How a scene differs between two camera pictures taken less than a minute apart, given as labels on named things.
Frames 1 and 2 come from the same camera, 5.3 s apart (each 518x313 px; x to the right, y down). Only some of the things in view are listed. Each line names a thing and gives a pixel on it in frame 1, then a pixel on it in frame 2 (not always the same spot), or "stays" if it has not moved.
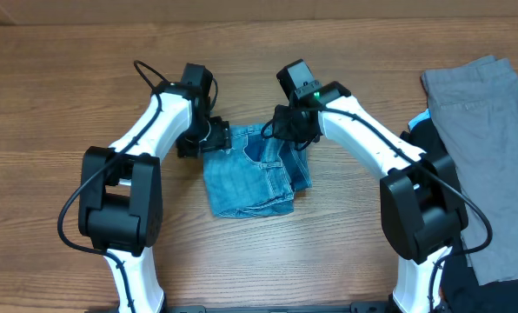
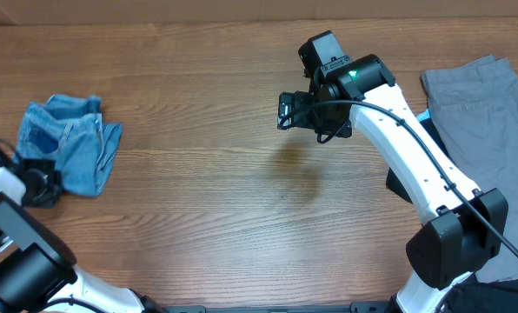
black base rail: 363,307 stays
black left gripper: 219,136 -> 49,198
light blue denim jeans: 256,176 -> 70,130
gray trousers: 487,126 stays
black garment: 460,288 stays
